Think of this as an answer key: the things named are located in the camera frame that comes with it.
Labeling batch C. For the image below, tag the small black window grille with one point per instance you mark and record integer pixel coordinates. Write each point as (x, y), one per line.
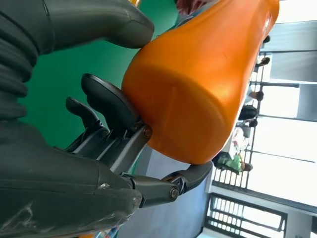
(247, 204)

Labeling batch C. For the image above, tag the green table mat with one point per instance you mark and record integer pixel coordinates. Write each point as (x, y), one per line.
(62, 75)

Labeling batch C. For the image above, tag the large black window railing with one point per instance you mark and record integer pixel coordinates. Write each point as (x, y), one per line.
(272, 199)

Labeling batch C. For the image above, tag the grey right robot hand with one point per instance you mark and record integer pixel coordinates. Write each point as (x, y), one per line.
(49, 197)

